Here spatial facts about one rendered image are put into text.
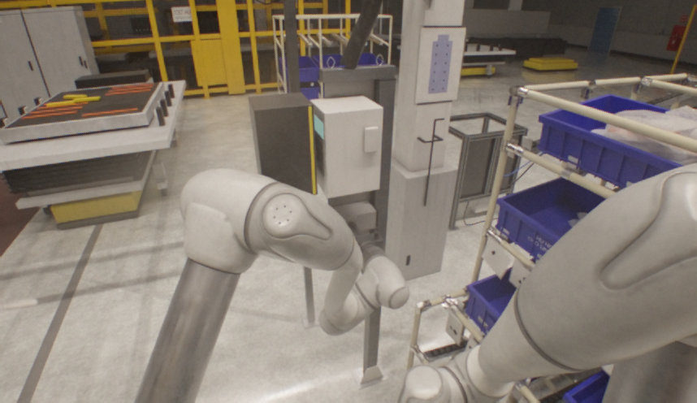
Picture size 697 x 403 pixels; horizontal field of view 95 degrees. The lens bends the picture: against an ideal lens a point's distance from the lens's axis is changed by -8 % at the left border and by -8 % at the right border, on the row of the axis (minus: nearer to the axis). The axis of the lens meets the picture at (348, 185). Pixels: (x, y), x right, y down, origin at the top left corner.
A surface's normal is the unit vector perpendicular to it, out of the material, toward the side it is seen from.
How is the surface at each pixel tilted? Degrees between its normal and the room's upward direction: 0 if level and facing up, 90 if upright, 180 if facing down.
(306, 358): 0
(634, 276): 77
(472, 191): 90
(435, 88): 90
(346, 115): 90
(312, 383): 0
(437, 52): 90
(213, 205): 58
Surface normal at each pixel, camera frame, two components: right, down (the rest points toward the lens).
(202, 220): -0.36, -0.18
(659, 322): -0.41, 0.50
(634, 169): -0.92, 0.29
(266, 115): 0.34, 0.44
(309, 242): 0.55, 0.42
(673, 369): -0.67, 0.29
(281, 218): -0.17, -0.34
